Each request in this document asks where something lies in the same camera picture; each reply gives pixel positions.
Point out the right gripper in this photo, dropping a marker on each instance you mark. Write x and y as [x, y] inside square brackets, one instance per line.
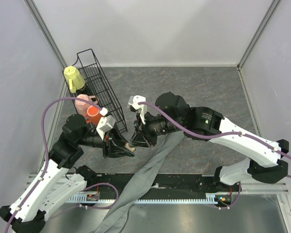
[145, 139]

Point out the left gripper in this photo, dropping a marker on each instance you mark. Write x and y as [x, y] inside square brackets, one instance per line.
[115, 151]

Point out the nail polish bottle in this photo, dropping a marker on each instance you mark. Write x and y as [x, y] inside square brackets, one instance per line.
[132, 149]

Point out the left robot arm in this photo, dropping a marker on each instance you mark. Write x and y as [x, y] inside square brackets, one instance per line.
[29, 213]

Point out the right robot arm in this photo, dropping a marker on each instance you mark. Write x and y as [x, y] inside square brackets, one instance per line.
[171, 113]

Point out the grey sleeve forearm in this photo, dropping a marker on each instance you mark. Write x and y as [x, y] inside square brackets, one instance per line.
[137, 186]

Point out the orange mug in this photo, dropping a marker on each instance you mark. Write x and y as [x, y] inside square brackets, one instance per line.
[93, 115]

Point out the pink mug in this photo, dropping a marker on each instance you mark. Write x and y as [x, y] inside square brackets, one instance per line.
[83, 106]

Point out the yellow mug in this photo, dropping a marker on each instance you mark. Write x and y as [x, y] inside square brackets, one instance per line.
[74, 79]

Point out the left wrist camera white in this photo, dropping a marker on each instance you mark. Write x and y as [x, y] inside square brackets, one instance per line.
[106, 123]

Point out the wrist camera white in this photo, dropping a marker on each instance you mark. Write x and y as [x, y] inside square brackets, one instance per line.
[134, 102]
[106, 123]

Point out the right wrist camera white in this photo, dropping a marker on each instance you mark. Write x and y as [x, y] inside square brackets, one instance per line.
[134, 102]

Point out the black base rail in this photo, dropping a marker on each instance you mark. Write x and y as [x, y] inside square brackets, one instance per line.
[88, 187]

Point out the black wire rack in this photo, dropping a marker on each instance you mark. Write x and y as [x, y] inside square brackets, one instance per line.
[97, 84]

